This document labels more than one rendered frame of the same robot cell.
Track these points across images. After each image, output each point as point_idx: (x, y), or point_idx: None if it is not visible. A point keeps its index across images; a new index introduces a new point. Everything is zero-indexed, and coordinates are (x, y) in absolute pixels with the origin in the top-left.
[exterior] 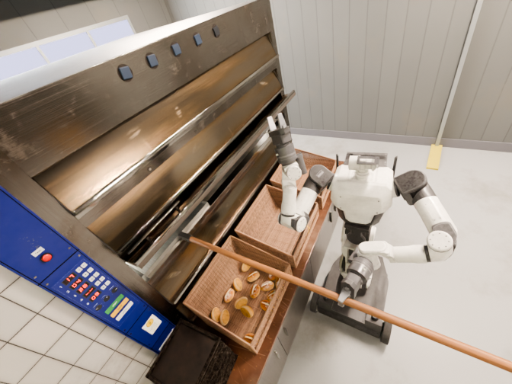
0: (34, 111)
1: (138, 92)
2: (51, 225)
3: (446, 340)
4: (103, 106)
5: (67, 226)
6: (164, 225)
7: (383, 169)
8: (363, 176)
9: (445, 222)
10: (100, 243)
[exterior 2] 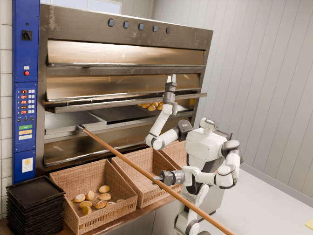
0: (68, 16)
1: (110, 33)
2: None
3: (196, 207)
4: (92, 30)
5: (41, 68)
6: None
7: (221, 137)
8: (206, 132)
9: (232, 164)
10: (44, 89)
